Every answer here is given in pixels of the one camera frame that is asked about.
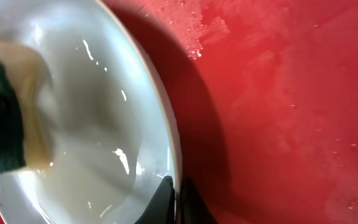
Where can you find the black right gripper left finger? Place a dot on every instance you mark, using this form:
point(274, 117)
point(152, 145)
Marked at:
point(161, 208)

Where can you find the yellow green sponge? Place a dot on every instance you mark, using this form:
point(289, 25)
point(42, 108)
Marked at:
point(22, 143)

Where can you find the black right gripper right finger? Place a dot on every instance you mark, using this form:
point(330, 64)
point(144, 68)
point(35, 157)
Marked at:
point(193, 208)

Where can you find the light green plate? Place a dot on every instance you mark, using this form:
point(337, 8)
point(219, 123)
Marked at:
point(105, 114)

